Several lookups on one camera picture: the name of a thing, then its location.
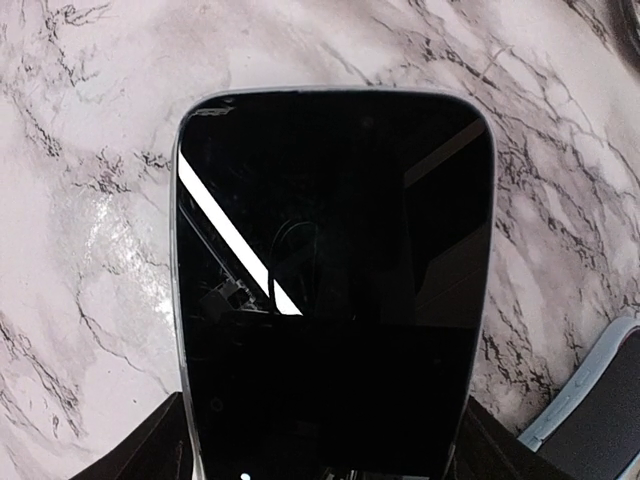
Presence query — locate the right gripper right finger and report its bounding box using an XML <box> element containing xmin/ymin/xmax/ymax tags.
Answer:
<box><xmin>449</xmin><ymin>399</ymin><xmax>570</xmax><ymax>480</ymax></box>

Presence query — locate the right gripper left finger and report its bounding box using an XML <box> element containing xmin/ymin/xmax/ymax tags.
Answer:
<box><xmin>72</xmin><ymin>392</ymin><xmax>193</xmax><ymax>480</ymax></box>

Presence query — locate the clear magsafe phone case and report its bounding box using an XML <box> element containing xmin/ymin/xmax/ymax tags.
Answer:
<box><xmin>168</xmin><ymin>87</ymin><xmax>499</xmax><ymax>480</ymax></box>

